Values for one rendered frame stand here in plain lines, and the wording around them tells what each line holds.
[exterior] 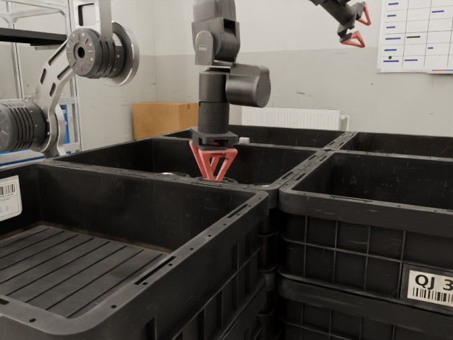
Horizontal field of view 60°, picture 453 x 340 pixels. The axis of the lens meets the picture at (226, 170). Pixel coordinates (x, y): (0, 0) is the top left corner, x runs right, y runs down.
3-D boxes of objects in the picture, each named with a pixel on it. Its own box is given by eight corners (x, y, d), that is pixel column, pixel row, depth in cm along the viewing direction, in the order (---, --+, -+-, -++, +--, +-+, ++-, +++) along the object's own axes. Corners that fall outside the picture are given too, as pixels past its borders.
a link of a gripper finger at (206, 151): (224, 178, 78) (226, 131, 76) (236, 189, 72) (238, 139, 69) (190, 180, 76) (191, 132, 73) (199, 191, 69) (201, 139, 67)
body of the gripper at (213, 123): (220, 135, 78) (222, 98, 76) (238, 146, 69) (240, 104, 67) (189, 136, 76) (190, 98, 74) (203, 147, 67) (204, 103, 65)
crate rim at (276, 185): (38, 175, 63) (37, 160, 63) (151, 146, 89) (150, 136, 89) (273, 210, 46) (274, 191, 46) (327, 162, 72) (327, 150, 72)
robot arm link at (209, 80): (211, 67, 73) (193, 66, 68) (243, 69, 70) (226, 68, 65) (209, 104, 75) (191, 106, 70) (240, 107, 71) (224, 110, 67)
